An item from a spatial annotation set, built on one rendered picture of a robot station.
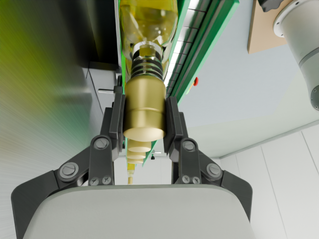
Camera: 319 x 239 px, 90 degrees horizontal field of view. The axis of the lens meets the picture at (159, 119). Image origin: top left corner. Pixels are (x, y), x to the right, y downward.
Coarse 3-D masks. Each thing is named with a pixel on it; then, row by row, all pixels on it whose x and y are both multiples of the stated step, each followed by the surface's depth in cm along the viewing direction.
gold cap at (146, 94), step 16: (144, 80) 12; (160, 80) 13; (128, 96) 12; (144, 96) 12; (160, 96) 12; (128, 112) 12; (144, 112) 11; (160, 112) 12; (128, 128) 11; (144, 128) 11; (160, 128) 11
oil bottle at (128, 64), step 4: (128, 60) 19; (168, 60) 20; (128, 64) 19; (164, 64) 20; (168, 64) 20; (128, 68) 19; (164, 68) 20; (168, 68) 21; (128, 72) 20; (164, 72) 20; (128, 76) 20; (164, 76) 20; (128, 80) 21; (164, 80) 21
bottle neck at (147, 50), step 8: (136, 48) 15; (144, 48) 14; (152, 48) 14; (160, 48) 15; (136, 56) 14; (144, 56) 14; (152, 56) 14; (160, 56) 15; (136, 64) 14; (144, 64) 13; (152, 64) 14; (160, 64) 14; (136, 72) 13; (144, 72) 13; (152, 72) 13; (160, 72) 14
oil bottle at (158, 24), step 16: (128, 0) 14; (144, 0) 15; (160, 0) 15; (176, 0) 16; (128, 16) 14; (144, 16) 14; (160, 16) 14; (176, 16) 15; (128, 32) 14; (144, 32) 14; (160, 32) 14; (128, 48) 16
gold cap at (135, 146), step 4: (132, 140) 22; (128, 144) 23; (132, 144) 22; (136, 144) 22; (140, 144) 22; (144, 144) 22; (148, 144) 23; (128, 148) 23; (132, 148) 23; (136, 148) 23; (140, 148) 23; (144, 148) 23; (148, 148) 23
